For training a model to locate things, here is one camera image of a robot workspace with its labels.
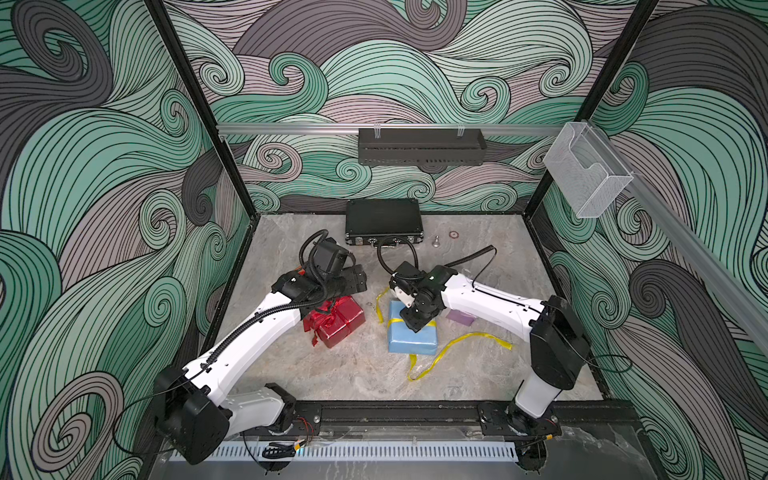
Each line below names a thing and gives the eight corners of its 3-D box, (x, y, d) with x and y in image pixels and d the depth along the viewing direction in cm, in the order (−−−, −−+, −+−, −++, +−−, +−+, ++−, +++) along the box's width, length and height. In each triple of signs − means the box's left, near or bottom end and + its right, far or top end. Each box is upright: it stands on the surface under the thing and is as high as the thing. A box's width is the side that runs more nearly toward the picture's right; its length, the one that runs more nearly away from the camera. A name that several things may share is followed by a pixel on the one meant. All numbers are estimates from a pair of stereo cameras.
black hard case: (344, 248, 111) (342, 239, 107) (348, 208, 126) (347, 198, 122) (422, 248, 111) (424, 239, 107) (417, 208, 126) (418, 198, 122)
